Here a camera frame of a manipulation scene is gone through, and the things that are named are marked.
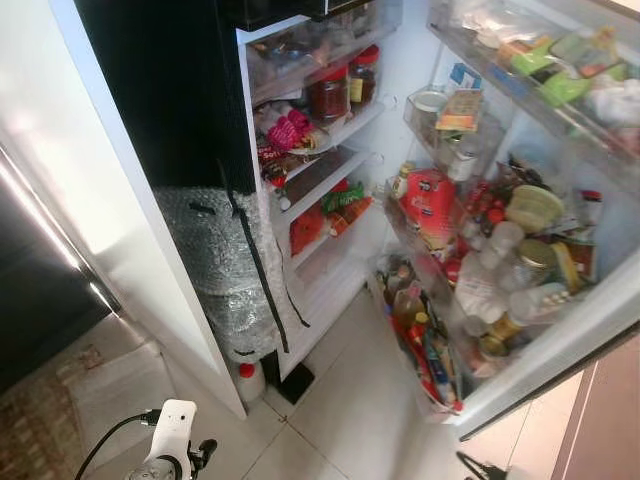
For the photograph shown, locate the white bottle red cap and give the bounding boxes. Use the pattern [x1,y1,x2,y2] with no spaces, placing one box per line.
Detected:
[232,360,267,404]

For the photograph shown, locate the black refrigerator foot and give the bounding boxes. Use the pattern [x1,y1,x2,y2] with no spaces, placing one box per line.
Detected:
[275,362,317,405]

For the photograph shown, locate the patterned floor mat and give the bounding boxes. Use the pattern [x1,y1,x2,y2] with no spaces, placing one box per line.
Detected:
[0,340,177,480]

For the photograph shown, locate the clear bubble wrap sheet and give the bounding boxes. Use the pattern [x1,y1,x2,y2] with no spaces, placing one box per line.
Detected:
[155,185,306,363]

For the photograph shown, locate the red snack packet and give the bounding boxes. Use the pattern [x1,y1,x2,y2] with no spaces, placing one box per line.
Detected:
[290,205,327,257]

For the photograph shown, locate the white refrigerator door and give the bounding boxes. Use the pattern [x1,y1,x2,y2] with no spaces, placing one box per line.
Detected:
[370,0,640,442]

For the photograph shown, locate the orange snack packets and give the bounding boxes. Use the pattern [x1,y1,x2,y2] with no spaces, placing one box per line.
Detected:
[325,195,374,237]

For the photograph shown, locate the green snack packet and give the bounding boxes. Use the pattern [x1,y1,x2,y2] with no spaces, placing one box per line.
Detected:
[320,182,367,214]

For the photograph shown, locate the clear flat drawer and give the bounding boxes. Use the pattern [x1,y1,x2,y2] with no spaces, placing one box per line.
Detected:
[275,148,367,217]

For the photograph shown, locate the pink small bottles pack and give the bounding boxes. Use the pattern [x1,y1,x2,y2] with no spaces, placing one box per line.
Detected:
[262,108,314,154]

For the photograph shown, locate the red food package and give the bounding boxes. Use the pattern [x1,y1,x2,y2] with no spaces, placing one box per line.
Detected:
[400,168,460,253]

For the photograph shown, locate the small yellow lid jar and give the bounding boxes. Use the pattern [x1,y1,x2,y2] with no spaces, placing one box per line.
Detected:
[393,163,417,199]

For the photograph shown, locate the black white refrigerator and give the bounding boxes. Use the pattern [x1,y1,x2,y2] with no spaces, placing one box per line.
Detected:
[75,0,461,406]

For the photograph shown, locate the beige lid container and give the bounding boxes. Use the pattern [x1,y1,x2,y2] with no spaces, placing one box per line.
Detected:
[504,184,565,234]

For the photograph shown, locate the red lid chili jar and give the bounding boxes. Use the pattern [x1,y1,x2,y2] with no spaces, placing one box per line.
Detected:
[308,63,352,124]

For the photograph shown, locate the large crumpled white bag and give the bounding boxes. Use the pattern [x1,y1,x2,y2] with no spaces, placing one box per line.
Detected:
[588,78,640,128]

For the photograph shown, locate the red lid jar yellow label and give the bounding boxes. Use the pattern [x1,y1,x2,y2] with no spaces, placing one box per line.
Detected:
[348,45,384,107]

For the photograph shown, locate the clear chiller drawer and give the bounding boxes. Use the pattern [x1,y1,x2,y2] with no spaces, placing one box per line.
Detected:
[245,0,403,103]

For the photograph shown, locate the orange yellow box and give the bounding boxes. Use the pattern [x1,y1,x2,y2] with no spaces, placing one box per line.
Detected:
[437,88,487,134]

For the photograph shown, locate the green yellow food packet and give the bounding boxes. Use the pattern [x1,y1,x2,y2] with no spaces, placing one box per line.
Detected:
[540,65,601,108]

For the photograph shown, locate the clear door shelf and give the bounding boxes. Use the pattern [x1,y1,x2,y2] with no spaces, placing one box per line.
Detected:
[428,0,640,193]

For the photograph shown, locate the white blue carton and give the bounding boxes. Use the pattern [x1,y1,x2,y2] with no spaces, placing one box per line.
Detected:
[448,62,483,93]

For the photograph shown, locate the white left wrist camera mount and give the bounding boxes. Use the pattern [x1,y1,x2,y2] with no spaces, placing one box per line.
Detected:
[147,399,199,477]

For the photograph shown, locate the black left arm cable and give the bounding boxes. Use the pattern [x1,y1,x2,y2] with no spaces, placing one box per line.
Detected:
[74,407,163,480]

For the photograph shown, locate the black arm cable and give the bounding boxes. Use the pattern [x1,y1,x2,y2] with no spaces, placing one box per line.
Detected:
[457,452,513,480]
[74,407,163,480]

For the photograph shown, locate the black strap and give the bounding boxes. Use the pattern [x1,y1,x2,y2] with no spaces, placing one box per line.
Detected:
[218,165,294,354]

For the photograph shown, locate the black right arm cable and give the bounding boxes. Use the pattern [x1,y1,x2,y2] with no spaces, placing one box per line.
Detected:
[457,452,513,480]

